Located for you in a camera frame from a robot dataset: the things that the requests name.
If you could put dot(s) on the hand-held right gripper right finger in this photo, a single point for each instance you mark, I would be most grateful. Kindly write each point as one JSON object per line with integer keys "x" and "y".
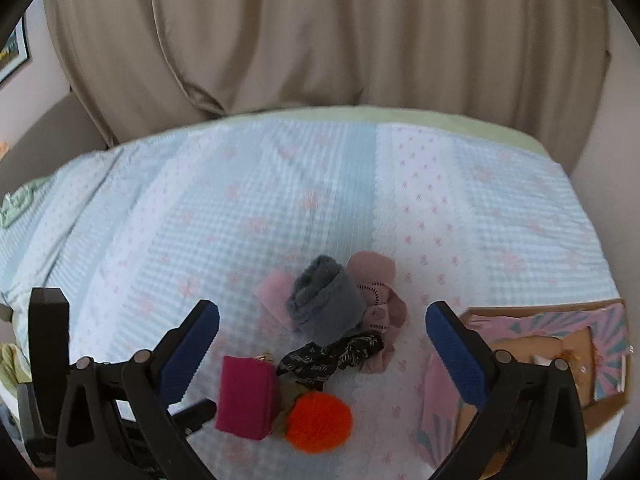
{"x": 457, "y": 355}

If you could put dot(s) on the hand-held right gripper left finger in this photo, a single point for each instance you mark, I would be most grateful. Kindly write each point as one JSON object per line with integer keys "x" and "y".
{"x": 190, "y": 352}

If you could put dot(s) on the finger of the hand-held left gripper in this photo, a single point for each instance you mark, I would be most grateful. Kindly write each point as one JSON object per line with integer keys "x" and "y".
{"x": 49, "y": 340}
{"x": 197, "y": 412}

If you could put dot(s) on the yellow-green cloth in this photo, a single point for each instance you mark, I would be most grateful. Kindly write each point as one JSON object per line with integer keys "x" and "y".
{"x": 9, "y": 365}

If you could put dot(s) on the magenta pouch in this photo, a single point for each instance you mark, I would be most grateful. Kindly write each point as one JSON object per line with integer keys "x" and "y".
{"x": 246, "y": 397}

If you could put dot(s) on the pink printed cardboard box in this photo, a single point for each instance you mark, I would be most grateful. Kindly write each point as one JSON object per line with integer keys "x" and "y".
{"x": 545, "y": 332}

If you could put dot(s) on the light pink cloth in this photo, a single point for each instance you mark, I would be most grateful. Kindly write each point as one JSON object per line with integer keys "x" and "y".
{"x": 274, "y": 292}

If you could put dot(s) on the dusty pink garment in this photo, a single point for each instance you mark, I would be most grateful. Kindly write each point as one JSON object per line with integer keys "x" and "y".
{"x": 375, "y": 272}

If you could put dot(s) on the orange knitted fruit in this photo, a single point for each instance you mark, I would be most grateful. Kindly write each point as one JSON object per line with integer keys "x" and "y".
{"x": 320, "y": 422}

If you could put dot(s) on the black patterned scarf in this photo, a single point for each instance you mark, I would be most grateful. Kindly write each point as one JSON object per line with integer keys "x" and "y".
{"x": 325, "y": 357}

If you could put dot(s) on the green patterned cloth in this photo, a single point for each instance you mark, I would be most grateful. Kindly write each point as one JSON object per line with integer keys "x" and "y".
{"x": 21, "y": 202}

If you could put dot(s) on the grey fluffy sock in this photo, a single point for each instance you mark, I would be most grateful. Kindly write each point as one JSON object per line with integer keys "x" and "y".
{"x": 325, "y": 297}

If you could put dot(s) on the blue checked floral blanket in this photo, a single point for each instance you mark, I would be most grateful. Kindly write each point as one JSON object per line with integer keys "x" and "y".
{"x": 240, "y": 195}

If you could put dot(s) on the pale green bed sheet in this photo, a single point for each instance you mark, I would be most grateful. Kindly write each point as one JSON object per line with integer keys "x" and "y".
{"x": 480, "y": 127}

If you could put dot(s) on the beige curtain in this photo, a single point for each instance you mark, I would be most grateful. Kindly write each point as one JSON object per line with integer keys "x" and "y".
{"x": 325, "y": 35}

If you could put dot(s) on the framed wall picture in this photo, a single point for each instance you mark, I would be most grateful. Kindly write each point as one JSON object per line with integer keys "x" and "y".
{"x": 14, "y": 50}

